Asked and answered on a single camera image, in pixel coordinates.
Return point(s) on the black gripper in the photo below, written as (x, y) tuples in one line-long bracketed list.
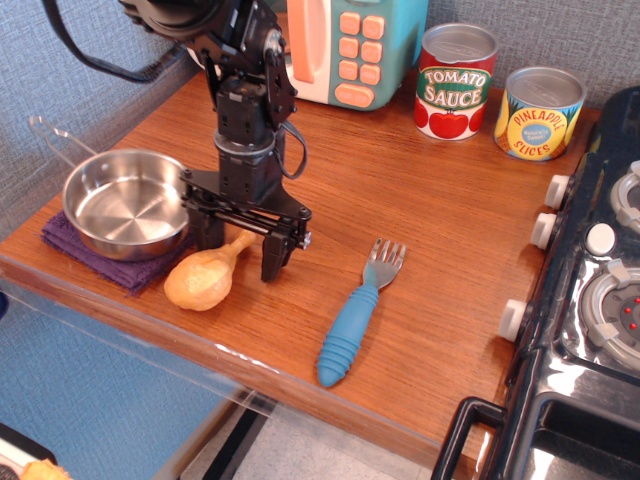
[(247, 191)]

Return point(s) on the orange toy chicken drumstick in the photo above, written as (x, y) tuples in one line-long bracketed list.
[(204, 279)]

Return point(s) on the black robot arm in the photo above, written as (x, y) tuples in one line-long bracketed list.
[(241, 47)]

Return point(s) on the teal toy microwave oven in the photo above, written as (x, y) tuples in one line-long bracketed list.
[(351, 54)]

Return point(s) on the purple folded cloth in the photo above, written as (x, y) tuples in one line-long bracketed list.
[(135, 276)]

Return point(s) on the stainless steel pot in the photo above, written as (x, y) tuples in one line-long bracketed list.
[(126, 204)]

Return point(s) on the tomato sauce can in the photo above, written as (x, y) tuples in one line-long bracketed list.
[(455, 73)]

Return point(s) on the white stove knob front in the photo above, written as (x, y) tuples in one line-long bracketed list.
[(511, 319)]

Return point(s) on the white stove knob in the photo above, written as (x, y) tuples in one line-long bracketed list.
[(556, 191), (542, 230), (511, 319)]

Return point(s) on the white stove knob middle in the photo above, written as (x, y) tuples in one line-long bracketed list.
[(542, 230)]

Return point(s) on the orange object bottom left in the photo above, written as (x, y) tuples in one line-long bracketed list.
[(44, 470)]

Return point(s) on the white stove knob rear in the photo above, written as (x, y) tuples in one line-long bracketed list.
[(556, 191)]

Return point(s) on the pineapple slices can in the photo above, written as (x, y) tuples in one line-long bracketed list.
[(539, 111)]

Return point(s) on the black toy stove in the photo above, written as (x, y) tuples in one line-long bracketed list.
[(572, 403)]

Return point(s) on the blue handled fork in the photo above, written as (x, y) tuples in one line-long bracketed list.
[(343, 340)]

